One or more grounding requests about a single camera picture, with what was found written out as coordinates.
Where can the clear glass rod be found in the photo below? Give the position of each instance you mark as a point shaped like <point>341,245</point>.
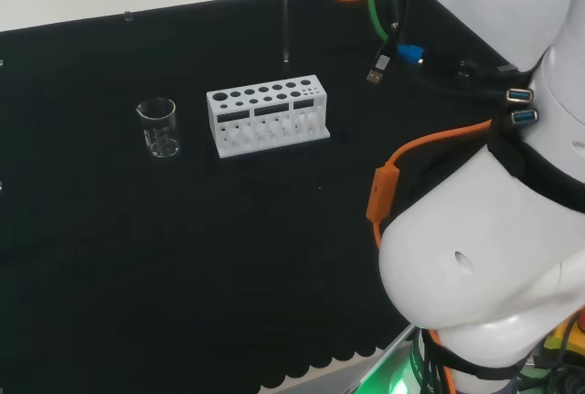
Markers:
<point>285,28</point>

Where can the white test tube rack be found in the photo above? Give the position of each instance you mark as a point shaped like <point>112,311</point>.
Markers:
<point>256,110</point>

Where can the clear glass beaker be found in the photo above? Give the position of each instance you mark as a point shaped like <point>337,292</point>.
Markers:
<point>160,131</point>

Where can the black USB hub blue ports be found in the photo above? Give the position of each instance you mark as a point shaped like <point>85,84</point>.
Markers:
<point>521,106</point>

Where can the black bench cloth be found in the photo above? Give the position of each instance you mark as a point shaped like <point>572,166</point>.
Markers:
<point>137,252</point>

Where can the yellow stop button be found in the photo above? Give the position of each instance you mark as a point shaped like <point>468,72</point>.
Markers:
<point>564,334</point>

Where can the pale base plate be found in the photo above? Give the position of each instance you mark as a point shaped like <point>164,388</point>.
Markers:
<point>379,366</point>

